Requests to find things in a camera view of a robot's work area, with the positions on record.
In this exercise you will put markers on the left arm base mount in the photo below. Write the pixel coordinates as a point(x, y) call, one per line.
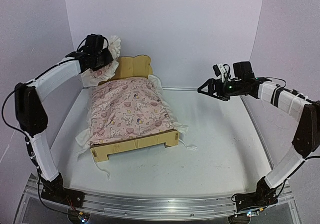
point(71, 197)

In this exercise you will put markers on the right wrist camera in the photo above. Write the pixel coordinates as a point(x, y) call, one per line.
point(222, 72)

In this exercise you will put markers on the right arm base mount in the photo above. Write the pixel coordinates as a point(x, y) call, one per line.
point(252, 201)

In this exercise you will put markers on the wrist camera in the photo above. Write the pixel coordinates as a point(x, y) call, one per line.
point(93, 44)
point(222, 72)

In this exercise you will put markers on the wooden pet bed frame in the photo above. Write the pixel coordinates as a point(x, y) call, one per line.
point(139, 66)

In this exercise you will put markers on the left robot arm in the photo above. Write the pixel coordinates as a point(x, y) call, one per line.
point(29, 109)

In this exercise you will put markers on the pink unicorn print blanket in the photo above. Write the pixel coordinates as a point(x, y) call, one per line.
point(126, 115)

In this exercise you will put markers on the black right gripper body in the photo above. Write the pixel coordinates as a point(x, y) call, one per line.
point(236, 90)

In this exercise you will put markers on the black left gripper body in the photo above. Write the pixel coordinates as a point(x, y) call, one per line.
point(102, 61)

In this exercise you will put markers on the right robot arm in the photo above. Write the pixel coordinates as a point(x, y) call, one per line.
point(307, 137)

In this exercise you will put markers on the pink ruffled unicorn pillow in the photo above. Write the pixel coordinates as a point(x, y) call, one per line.
point(93, 78)

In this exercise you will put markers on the aluminium front rail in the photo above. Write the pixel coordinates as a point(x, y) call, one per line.
point(158, 208)

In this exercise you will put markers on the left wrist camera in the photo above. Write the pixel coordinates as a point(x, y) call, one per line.
point(93, 44)

